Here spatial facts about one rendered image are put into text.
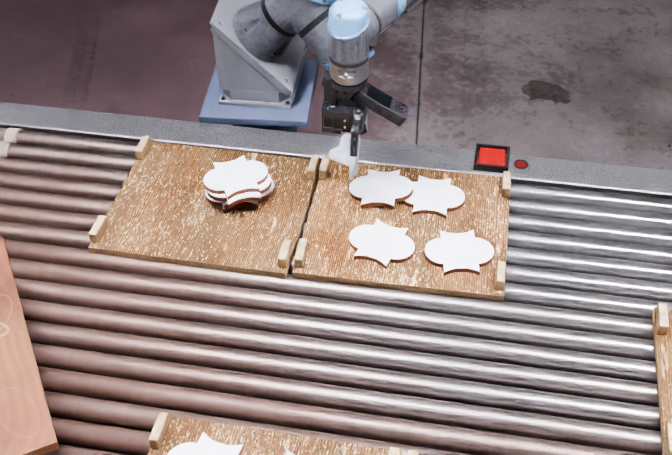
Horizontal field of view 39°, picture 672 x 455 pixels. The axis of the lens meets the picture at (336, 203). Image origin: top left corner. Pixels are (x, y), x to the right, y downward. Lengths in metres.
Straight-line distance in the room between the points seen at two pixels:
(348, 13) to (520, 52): 2.50
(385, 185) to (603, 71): 2.25
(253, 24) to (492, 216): 0.75
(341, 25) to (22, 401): 0.84
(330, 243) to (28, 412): 0.68
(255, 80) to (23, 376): 1.01
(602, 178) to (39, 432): 1.27
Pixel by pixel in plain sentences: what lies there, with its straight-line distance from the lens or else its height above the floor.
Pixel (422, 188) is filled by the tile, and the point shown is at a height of 0.95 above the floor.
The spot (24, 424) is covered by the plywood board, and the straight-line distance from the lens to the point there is 1.61.
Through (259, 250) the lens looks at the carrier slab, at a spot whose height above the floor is 0.94.
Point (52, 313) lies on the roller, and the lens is 1.92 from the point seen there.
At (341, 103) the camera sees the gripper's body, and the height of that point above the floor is 1.17.
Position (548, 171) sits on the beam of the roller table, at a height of 0.91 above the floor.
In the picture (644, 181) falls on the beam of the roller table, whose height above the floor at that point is 0.91.
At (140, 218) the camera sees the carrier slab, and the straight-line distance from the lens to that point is 2.03.
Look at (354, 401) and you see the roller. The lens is 1.70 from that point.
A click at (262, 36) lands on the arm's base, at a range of 2.30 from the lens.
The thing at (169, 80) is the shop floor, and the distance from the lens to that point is 4.08.
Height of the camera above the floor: 2.29
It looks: 42 degrees down
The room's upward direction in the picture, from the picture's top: 1 degrees counter-clockwise
